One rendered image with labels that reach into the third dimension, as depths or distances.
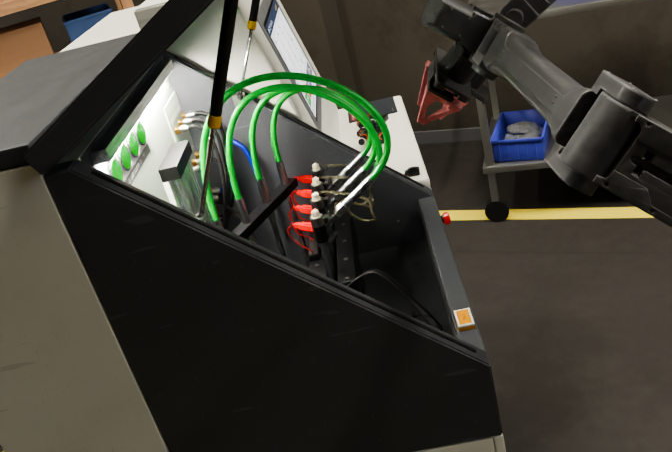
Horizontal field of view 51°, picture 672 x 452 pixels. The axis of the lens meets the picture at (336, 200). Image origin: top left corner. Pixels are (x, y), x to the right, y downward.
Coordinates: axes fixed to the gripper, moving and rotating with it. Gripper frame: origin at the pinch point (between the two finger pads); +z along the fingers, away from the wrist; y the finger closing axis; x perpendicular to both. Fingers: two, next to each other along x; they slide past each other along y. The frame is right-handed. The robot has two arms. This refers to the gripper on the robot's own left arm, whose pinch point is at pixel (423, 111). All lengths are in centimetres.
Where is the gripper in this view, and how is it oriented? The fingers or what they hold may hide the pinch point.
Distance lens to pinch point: 123.2
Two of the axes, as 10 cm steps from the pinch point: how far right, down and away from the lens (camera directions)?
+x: 8.8, 4.1, 2.6
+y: -1.0, 6.7, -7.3
